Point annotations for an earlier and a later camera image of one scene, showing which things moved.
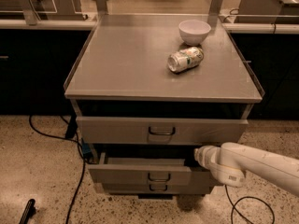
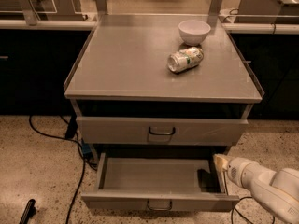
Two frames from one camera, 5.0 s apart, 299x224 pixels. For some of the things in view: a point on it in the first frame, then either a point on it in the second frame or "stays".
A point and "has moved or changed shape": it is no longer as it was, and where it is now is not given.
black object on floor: [29, 211] stays
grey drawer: [139, 171] has moved or changed shape
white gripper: [203, 156] to [238, 171]
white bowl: [193, 32] stays
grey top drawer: [114, 130] stays
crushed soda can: [185, 59] stays
